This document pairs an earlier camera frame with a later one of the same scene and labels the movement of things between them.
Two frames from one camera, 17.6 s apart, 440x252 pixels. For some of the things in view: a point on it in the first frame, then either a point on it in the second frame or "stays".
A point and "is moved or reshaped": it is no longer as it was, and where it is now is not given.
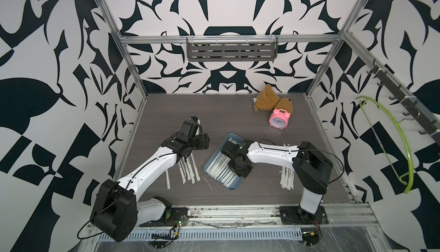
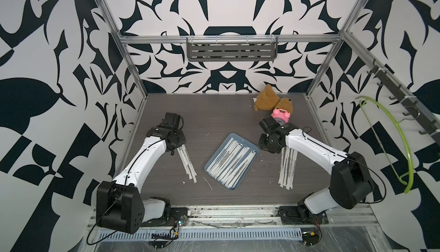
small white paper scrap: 208,183 stays
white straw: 216,165 stays
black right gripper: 242,172 → 260,144
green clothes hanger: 411,178 stays
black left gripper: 204,141 → 183,139
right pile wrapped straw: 287,178 stays
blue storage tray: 217,167 stays
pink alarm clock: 279,118 stays
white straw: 227,177 is moved or reshaped
